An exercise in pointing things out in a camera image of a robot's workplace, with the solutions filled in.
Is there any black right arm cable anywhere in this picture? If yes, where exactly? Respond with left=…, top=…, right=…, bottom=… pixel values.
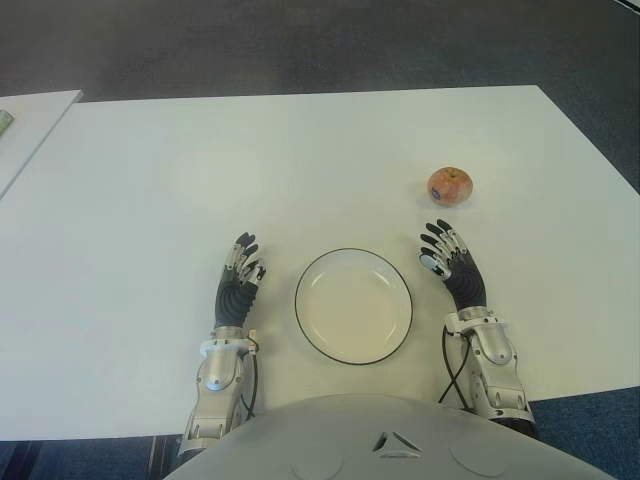
left=438, top=324, right=474, bottom=411

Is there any cream plate with black rim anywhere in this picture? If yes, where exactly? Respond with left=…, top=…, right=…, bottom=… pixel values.
left=293, top=247, right=414, bottom=364

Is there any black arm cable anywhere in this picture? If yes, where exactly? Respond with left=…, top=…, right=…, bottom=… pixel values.
left=438, top=324, right=474, bottom=411
left=239, top=344, right=262, bottom=419

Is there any red yellow apple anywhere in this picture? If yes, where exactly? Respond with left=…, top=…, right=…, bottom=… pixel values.
left=426, top=166, right=475, bottom=205

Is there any white side table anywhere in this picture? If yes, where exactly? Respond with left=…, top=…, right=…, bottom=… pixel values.
left=0, top=89, right=84, bottom=201

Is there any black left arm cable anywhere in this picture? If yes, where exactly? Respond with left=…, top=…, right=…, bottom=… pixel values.
left=239, top=344, right=262, bottom=419

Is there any grey robot torso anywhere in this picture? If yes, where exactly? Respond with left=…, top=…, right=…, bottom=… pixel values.
left=162, top=393, right=574, bottom=480

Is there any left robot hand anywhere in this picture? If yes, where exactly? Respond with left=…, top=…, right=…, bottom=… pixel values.
left=214, top=230, right=268, bottom=330

